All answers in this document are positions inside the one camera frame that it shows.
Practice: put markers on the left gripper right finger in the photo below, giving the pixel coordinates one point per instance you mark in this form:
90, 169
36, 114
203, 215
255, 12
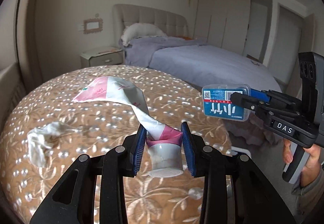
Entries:
193, 149

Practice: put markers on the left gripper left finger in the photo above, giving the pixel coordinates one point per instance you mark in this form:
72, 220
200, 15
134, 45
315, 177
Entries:
134, 145

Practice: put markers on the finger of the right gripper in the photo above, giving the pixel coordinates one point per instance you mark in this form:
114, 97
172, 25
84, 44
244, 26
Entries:
248, 102
260, 95

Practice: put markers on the pink white pouch package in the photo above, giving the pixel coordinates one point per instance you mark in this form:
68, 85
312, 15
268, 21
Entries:
163, 141

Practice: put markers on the blue white plastic box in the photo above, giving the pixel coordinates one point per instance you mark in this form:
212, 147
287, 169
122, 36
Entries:
217, 102

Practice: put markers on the white tissue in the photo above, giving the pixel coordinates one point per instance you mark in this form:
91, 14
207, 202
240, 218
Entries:
43, 139

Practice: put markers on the grey sleeve forearm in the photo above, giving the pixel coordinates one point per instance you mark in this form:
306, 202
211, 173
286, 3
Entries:
308, 190

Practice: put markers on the person's right hand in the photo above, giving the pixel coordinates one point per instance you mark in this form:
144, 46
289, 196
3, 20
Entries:
308, 160

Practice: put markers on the grey room door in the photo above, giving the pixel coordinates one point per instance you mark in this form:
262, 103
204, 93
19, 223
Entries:
294, 34

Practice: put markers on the bed with lilac cover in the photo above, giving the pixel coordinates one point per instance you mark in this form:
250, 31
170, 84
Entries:
197, 63

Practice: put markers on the white wardrobe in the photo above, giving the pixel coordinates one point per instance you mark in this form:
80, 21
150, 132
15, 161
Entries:
223, 23

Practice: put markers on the beige bedside table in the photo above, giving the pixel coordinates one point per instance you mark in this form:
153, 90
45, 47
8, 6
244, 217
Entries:
104, 55

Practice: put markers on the beige tufted headboard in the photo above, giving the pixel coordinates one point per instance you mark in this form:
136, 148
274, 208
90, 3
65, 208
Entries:
125, 15

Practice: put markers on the white pillow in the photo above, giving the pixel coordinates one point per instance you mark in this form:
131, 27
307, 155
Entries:
139, 30

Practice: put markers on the framed wall switch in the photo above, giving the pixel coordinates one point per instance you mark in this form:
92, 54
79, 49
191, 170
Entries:
93, 25

